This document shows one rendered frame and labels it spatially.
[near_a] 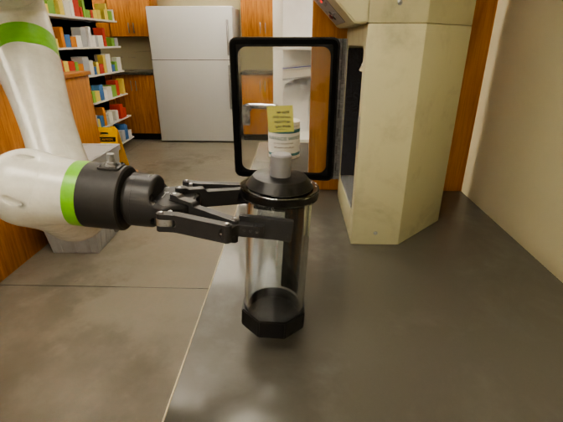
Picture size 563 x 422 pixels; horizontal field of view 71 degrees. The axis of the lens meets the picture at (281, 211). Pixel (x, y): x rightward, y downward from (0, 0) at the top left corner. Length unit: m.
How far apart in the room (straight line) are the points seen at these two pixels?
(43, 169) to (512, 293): 0.81
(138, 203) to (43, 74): 0.38
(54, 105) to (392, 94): 0.63
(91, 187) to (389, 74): 0.58
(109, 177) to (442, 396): 0.53
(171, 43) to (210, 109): 0.99
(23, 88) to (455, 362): 0.83
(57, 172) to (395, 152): 0.63
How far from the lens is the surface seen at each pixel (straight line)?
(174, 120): 6.05
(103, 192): 0.56
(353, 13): 0.83
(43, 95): 0.82
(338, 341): 0.67
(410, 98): 0.86
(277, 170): 0.52
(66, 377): 2.13
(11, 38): 0.89
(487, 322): 0.78
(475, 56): 1.30
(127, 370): 2.06
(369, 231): 0.93
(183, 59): 5.91
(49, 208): 0.59
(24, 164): 0.61
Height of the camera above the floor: 1.38
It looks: 23 degrees down
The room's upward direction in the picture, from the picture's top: straight up
